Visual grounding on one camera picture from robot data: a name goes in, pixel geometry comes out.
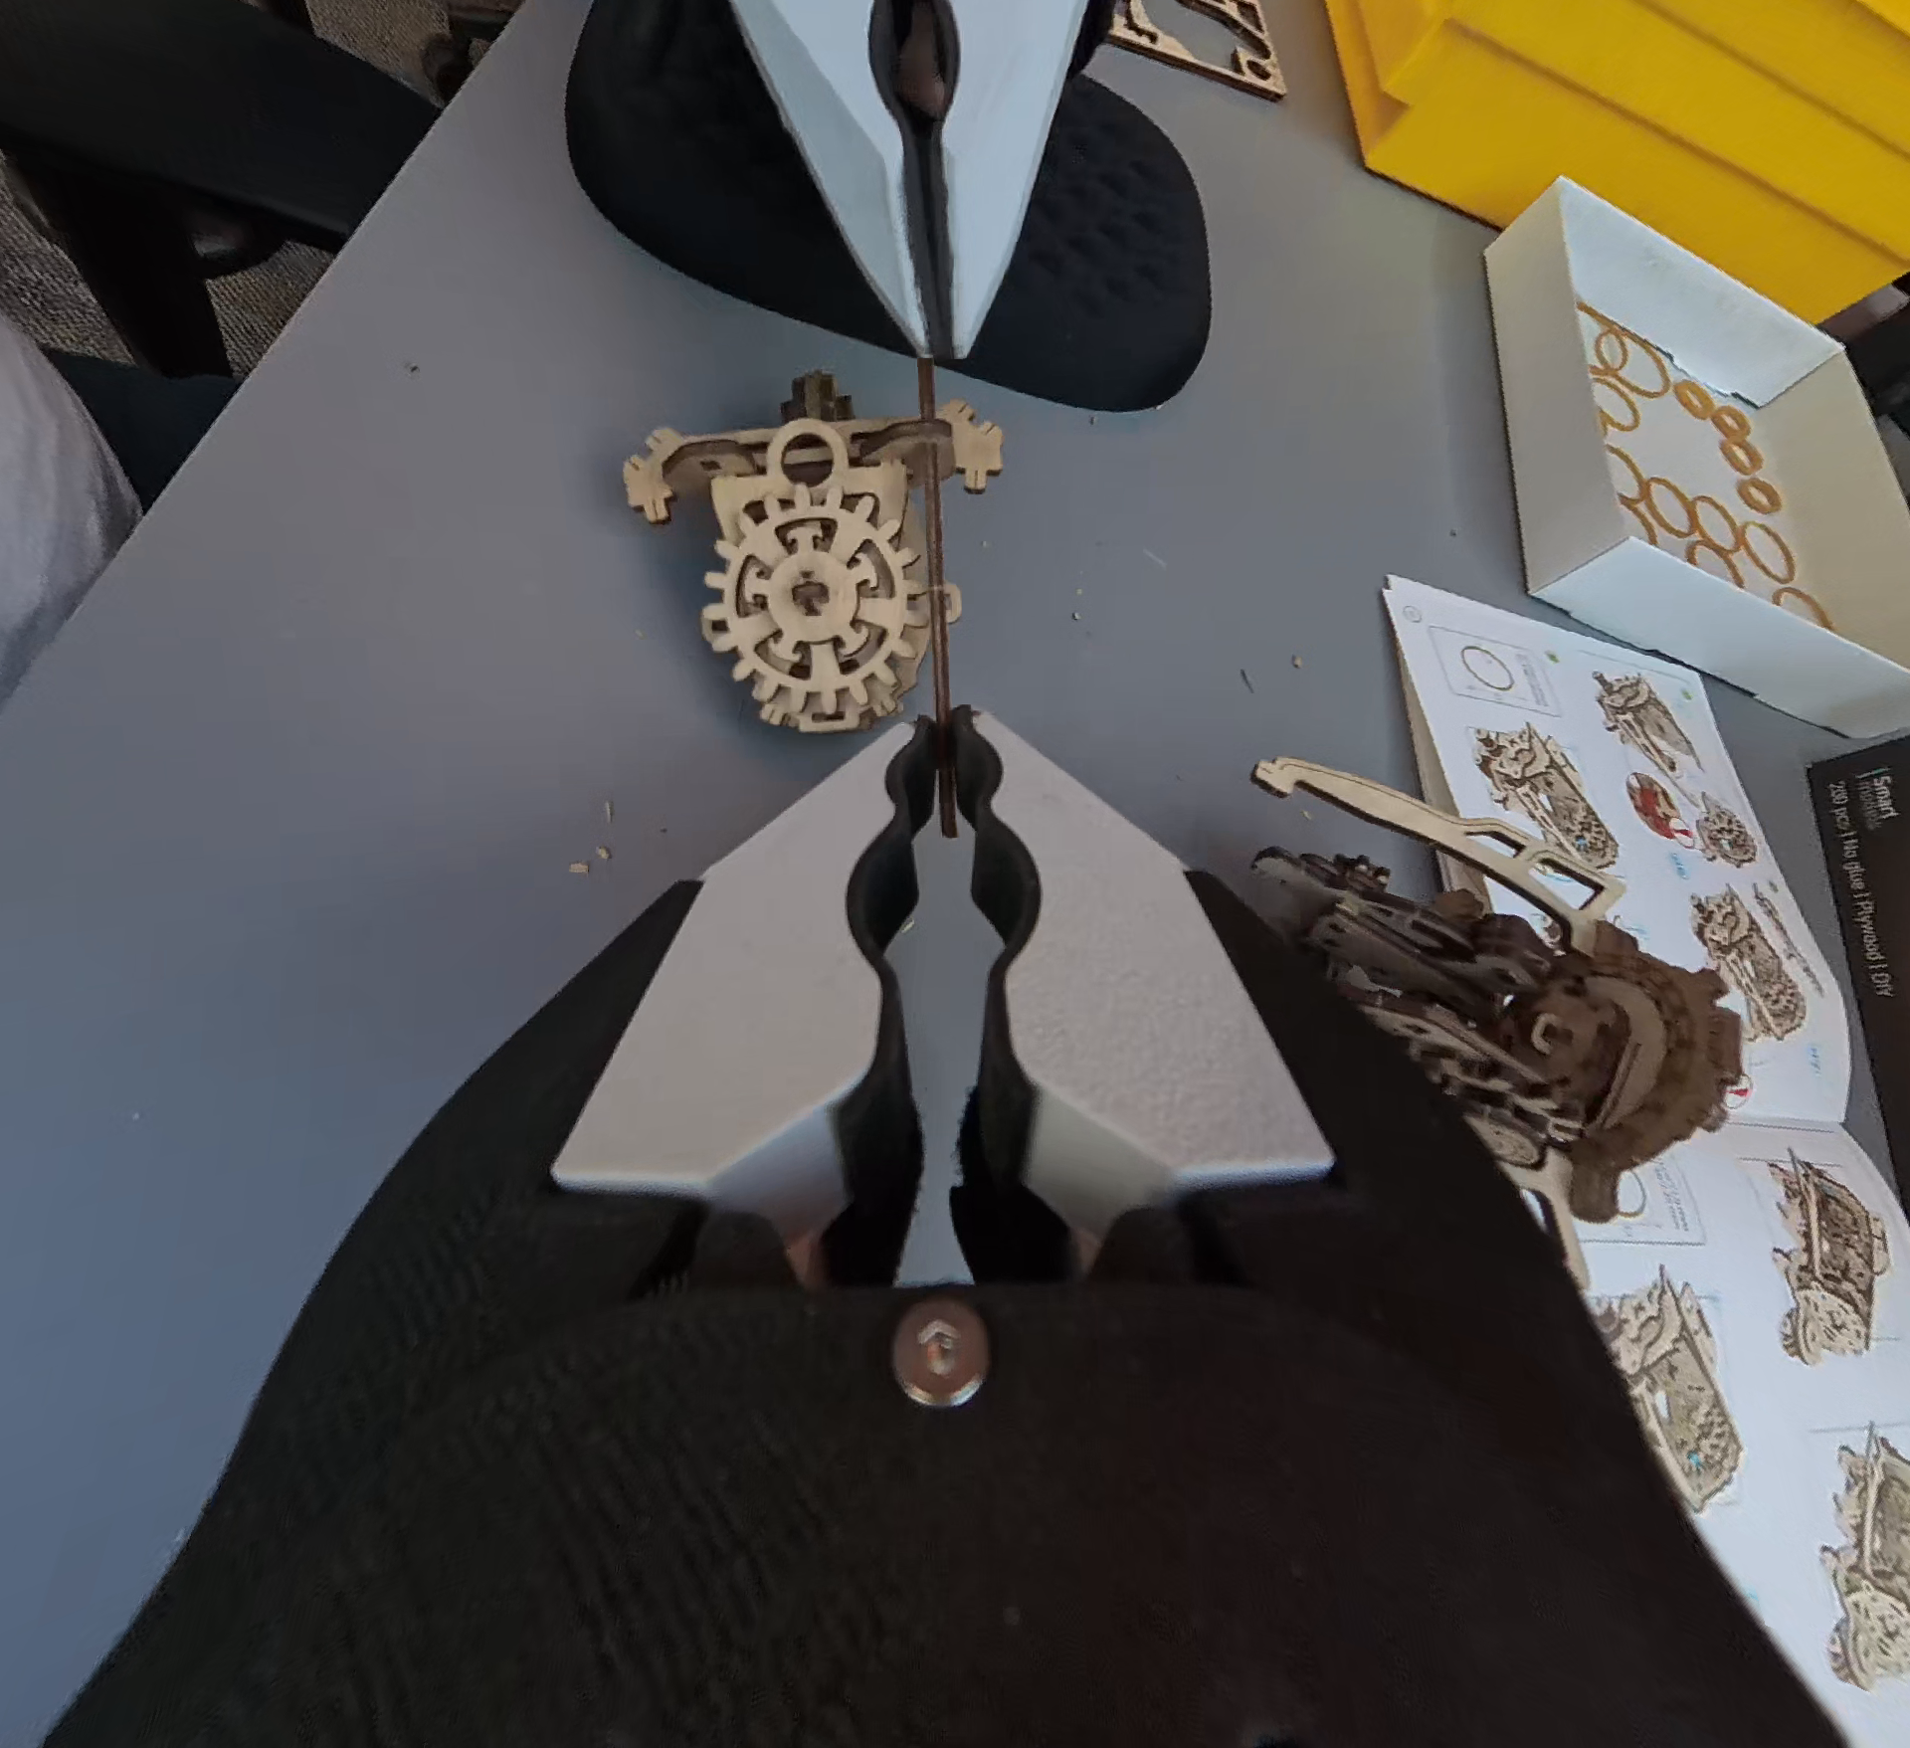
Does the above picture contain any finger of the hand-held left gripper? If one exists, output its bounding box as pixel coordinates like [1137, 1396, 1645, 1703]
[698, 0, 923, 358]
[933, 0, 1132, 361]

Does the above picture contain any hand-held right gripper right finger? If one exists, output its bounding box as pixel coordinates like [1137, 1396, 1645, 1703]
[962, 703, 1337, 1252]

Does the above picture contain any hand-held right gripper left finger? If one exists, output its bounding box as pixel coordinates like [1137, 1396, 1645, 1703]
[553, 719, 928, 1246]

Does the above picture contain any thin dark wooden strip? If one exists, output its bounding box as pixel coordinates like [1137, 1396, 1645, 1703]
[912, 351, 958, 844]

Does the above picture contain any black mesh cushion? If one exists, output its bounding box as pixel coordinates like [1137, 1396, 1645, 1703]
[562, 0, 1215, 417]

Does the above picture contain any dark wooden mechanical model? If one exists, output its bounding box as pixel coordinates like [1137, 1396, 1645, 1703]
[1248, 754, 1748, 1299]

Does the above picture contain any pale wooden gear assembly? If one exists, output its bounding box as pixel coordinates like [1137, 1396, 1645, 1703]
[622, 369, 1007, 739]

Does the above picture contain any illustrated instruction booklet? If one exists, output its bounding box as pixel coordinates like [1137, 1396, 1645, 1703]
[1382, 572, 1910, 1701]

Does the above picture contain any black office chair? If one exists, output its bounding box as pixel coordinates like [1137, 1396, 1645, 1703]
[0, 0, 438, 379]

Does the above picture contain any black model kit box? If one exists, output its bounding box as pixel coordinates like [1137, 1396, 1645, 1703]
[1804, 731, 1910, 1142]

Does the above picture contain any white box with wooden rings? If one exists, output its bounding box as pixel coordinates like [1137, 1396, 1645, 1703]
[1483, 177, 1910, 739]

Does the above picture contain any person's grey shirt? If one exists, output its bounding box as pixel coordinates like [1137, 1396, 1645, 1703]
[0, 315, 146, 709]

